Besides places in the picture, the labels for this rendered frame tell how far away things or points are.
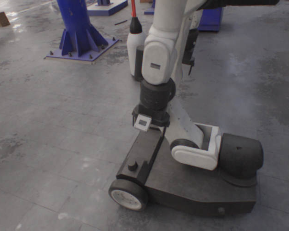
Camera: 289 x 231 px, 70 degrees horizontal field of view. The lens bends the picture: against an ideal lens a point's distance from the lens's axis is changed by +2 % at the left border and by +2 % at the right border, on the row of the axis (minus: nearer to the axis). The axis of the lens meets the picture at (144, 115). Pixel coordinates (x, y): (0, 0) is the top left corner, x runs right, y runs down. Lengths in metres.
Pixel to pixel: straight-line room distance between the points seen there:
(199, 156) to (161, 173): 0.22
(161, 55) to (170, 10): 0.09
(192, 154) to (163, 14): 0.63
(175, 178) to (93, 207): 0.47
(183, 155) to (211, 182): 0.19
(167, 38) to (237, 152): 0.63
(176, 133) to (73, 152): 0.80
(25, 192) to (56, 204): 0.23
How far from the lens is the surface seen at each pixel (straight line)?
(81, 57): 2.78
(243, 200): 1.03
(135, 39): 2.00
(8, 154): 1.73
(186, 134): 0.93
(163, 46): 0.47
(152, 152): 1.10
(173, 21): 0.48
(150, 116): 0.63
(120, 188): 1.00
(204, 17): 3.23
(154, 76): 0.51
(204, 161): 0.95
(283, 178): 1.39
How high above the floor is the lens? 1.04
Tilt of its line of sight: 40 degrees down
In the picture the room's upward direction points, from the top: 6 degrees counter-clockwise
